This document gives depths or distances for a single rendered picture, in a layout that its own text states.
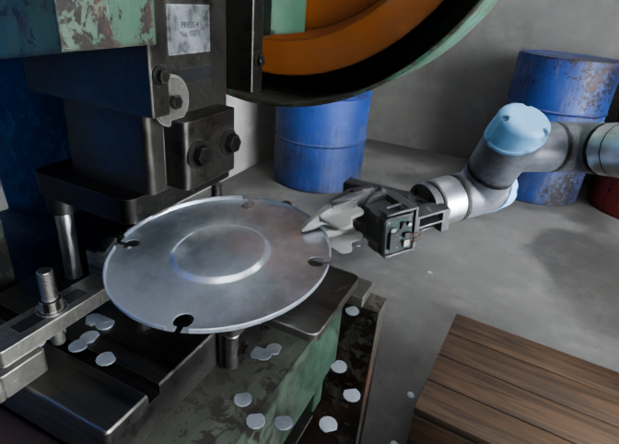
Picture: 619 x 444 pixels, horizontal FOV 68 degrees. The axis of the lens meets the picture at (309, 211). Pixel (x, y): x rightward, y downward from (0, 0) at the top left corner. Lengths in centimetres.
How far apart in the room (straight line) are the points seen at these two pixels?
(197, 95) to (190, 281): 22
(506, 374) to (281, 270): 76
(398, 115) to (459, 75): 56
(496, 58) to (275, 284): 333
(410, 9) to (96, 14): 50
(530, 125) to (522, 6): 306
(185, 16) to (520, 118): 45
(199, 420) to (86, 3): 45
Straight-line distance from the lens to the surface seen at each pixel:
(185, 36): 55
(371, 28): 80
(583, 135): 77
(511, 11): 374
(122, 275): 61
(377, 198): 68
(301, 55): 86
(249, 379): 65
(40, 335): 61
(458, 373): 117
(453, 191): 72
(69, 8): 40
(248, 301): 54
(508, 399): 116
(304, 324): 52
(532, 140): 69
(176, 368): 59
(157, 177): 55
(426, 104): 387
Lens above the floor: 111
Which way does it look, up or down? 26 degrees down
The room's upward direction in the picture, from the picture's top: 5 degrees clockwise
